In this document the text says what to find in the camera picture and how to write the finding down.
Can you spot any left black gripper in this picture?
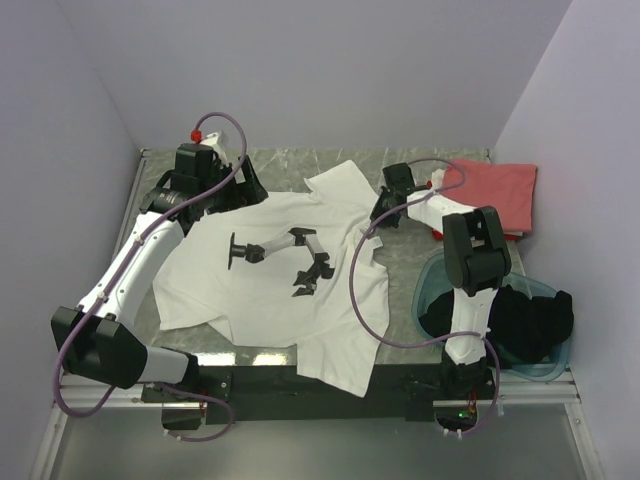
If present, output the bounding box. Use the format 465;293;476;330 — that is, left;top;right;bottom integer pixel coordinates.
199;155;268;215

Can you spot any white printed t-shirt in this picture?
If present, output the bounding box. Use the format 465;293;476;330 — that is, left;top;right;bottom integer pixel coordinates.
153;160;390;397

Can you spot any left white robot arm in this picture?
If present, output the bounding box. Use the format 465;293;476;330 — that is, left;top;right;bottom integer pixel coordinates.
51;143;267;402

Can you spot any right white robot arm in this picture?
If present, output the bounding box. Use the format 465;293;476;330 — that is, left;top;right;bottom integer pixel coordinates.
370;163;511;399

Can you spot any folded red t-shirt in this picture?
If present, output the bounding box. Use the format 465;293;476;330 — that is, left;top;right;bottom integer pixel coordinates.
428;227;521;244

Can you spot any teal plastic basket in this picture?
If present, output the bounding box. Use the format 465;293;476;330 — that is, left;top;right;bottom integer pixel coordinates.
412;254;571;382

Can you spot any folded pink t-shirt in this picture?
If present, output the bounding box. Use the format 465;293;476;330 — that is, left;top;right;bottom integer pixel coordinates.
443;159;537;234

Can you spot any black t-shirt in basket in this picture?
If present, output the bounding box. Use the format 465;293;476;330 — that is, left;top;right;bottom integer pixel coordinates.
418;287;574;364

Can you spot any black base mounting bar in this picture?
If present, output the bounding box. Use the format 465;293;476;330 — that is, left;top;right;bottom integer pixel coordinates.
140;363;481;434

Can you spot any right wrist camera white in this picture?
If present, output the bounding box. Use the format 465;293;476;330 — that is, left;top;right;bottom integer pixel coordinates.
427;169;446;190

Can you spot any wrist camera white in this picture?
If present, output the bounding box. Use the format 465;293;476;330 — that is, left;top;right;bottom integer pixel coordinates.
427;169;446;190
188;129;228;163

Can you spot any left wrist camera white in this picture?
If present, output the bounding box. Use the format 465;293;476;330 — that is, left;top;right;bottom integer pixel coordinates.
188;129;228;163

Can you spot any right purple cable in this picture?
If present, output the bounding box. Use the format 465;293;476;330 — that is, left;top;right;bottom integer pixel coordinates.
348;158;502;437

